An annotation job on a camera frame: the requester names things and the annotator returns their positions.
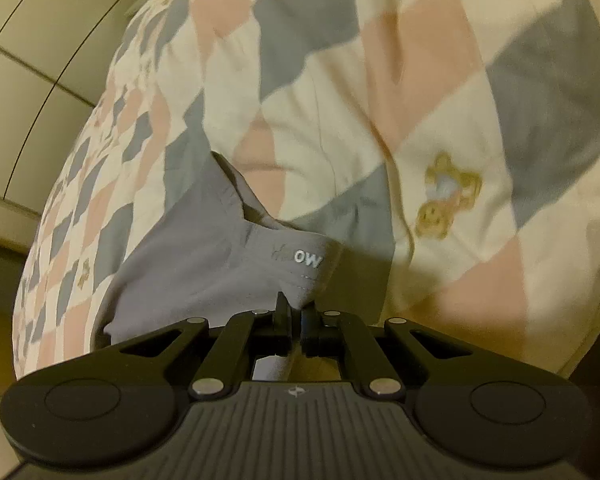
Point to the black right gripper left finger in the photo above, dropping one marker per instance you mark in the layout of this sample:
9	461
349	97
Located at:
113	404

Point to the white wardrobe doors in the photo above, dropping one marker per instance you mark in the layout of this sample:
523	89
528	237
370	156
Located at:
54	57

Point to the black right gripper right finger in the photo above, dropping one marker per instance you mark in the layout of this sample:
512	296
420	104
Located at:
475	404

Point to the grey fleece garment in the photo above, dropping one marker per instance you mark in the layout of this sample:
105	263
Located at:
215	253

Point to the checkered pink grey quilt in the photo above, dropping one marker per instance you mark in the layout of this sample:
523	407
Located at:
451	147

